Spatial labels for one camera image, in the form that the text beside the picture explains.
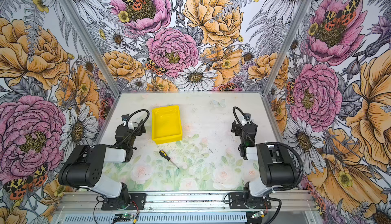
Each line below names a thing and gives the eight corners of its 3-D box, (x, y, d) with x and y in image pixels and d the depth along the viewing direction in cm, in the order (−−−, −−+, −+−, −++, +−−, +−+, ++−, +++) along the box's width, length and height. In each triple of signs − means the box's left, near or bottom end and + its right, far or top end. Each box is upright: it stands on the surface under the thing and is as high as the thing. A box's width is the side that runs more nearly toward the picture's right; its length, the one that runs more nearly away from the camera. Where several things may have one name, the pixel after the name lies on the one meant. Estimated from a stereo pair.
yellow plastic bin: (154, 146, 95) (151, 141, 90) (154, 111, 113) (152, 105, 108) (184, 141, 97) (183, 136, 92) (179, 107, 115) (178, 101, 110)
